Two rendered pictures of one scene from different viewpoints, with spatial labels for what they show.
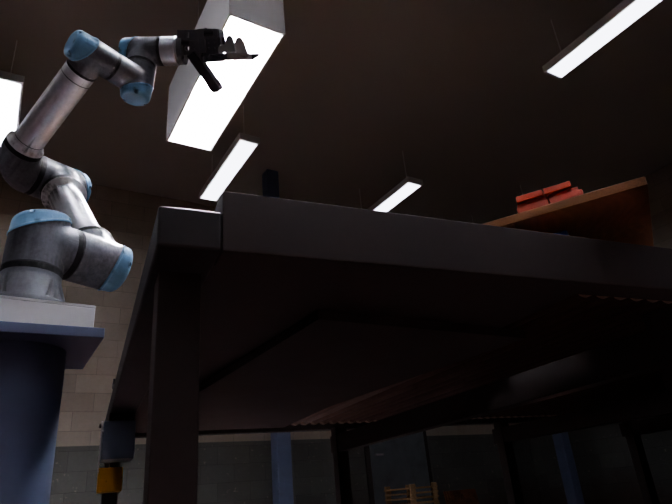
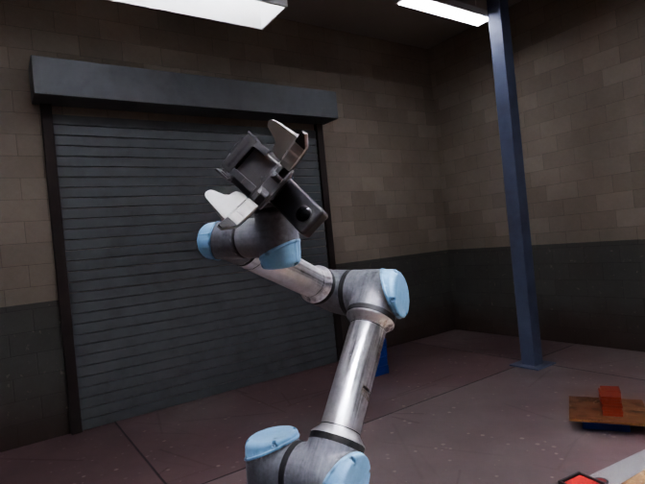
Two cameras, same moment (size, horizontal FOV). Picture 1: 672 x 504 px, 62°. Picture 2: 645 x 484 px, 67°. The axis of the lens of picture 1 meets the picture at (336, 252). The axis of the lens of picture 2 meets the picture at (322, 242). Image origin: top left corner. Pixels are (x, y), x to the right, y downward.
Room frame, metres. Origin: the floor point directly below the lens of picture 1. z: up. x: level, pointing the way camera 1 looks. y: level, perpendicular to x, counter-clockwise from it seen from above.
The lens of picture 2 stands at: (1.17, -0.40, 1.55)
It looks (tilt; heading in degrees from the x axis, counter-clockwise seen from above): 0 degrees down; 88
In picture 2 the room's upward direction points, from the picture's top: 6 degrees counter-clockwise
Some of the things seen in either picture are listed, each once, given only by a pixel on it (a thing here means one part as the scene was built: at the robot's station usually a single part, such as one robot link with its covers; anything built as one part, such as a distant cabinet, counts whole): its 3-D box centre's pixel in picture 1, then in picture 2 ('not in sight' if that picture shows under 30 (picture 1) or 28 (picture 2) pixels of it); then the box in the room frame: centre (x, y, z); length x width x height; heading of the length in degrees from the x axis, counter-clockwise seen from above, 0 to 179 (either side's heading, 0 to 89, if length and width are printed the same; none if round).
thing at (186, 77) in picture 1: (219, 14); not in sight; (2.87, 0.67, 3.70); 1.29 x 0.34 x 1.40; 32
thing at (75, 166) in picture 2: not in sight; (220, 237); (0.24, 4.90, 1.71); 3.30 x 0.34 x 3.42; 32
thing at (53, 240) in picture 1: (41, 243); (275, 462); (1.06, 0.63, 1.09); 0.13 x 0.12 x 0.14; 144
